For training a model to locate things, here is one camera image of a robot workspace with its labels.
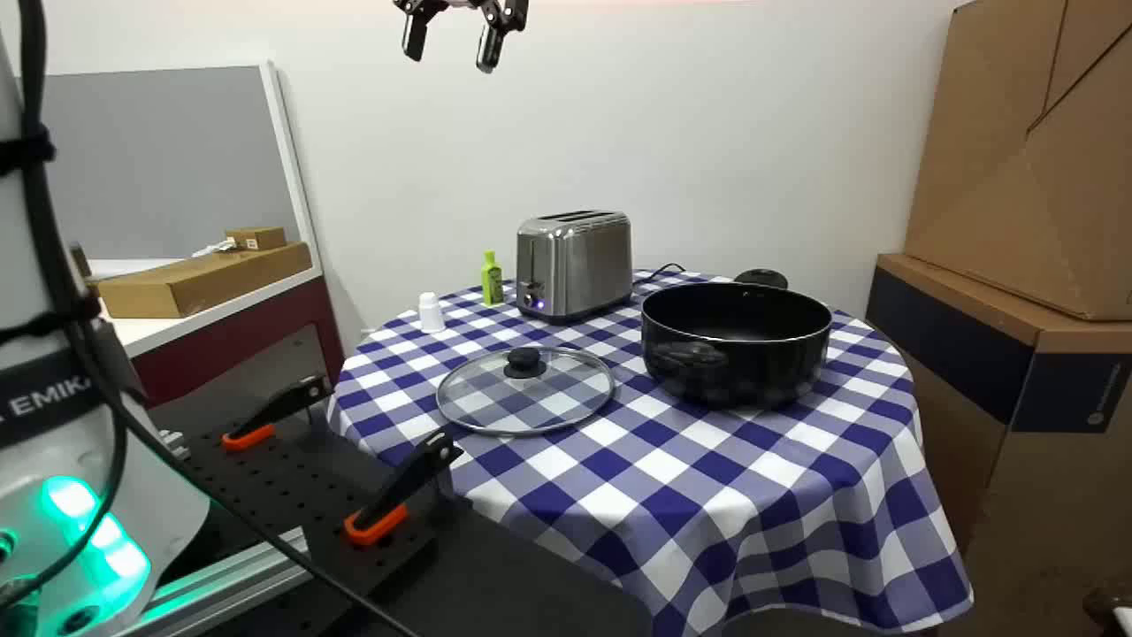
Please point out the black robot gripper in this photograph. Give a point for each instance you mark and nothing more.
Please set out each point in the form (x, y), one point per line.
(461, 4)

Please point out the silver two-slot toaster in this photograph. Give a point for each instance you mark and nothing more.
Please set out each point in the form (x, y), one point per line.
(579, 266)

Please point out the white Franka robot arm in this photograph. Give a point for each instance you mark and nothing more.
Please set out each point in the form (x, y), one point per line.
(46, 470)

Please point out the small green bottle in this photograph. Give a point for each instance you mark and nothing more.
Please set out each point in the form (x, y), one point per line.
(492, 281)

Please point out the small white bottle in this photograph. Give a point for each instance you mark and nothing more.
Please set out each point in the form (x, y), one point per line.
(432, 311)

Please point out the small cardboard box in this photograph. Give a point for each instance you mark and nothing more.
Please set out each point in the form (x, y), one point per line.
(255, 237)

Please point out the white-topped red cabinet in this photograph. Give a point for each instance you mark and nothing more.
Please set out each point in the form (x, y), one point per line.
(235, 336)

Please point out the glass pot lid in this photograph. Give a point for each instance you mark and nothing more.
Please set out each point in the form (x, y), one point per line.
(572, 391)

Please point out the small black round object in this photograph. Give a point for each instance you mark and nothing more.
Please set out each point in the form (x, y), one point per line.
(761, 278)

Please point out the black cooking pot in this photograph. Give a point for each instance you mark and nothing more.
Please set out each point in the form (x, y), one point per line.
(736, 353)

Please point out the black perforated breadboard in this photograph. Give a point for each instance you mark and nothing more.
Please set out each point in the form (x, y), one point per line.
(320, 497)

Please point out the blue white checkered tablecloth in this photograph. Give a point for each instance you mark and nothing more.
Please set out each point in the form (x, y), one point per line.
(709, 497)

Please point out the large tall cardboard box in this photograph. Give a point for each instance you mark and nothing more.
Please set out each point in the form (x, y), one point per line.
(1037, 154)

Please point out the grey panel white frame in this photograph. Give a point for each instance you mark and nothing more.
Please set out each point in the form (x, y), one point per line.
(163, 154)

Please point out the aluminium rail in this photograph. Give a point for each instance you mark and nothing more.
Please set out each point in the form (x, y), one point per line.
(225, 587)

